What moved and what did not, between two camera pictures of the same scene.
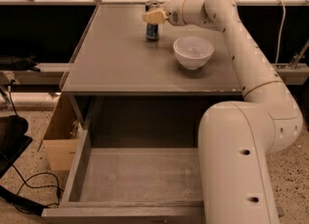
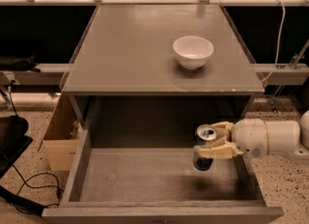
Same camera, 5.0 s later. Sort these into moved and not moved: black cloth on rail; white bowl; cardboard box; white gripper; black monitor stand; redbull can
Moved: white gripper; redbull can
Not moved: black monitor stand; black cloth on rail; cardboard box; white bowl
